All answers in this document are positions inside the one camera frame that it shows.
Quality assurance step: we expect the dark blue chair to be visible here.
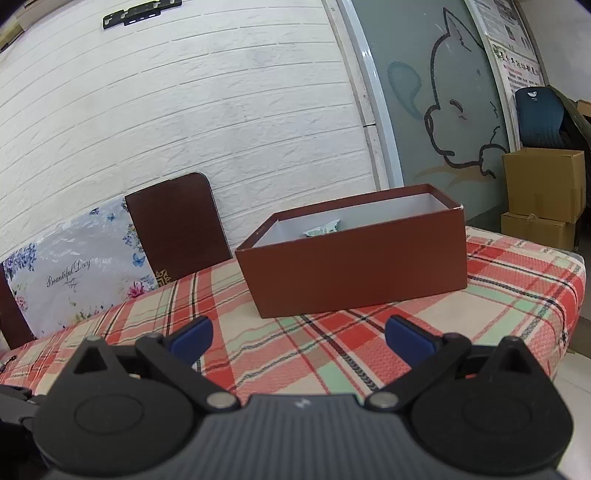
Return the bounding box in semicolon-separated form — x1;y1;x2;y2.
515;86;566;149

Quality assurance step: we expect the floral white pillow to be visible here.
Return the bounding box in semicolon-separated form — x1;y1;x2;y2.
4;198;160;339

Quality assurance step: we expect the brown cardboard box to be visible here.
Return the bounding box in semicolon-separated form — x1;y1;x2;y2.
235;183;469;319

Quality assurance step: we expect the white door frame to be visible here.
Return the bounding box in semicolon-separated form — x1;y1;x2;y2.
323;0;403;191

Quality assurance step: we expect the frosted glass cartoon panel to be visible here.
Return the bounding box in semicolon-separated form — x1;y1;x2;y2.
351;0;511;204

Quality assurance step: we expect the dark olive cloth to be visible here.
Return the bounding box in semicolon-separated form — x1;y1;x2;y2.
549;85;591;152

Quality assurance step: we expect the black wall bracket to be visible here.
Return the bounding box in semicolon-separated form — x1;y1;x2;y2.
102;0;182;31

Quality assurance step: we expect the large tan cardboard carton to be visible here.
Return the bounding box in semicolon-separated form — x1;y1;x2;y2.
502;148;587;224

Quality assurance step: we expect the white green-printed packet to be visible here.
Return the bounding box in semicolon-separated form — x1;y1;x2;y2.
302;219;342;237

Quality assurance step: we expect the red plaid blanket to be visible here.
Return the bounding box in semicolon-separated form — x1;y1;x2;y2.
0;226;586;402

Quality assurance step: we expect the small tan cardboard carton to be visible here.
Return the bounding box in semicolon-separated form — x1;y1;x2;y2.
501;211;578;252

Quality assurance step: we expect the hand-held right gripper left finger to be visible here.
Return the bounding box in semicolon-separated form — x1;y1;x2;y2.
60;315;241;411

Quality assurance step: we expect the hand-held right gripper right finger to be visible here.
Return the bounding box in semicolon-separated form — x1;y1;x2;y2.
365;315;552;411

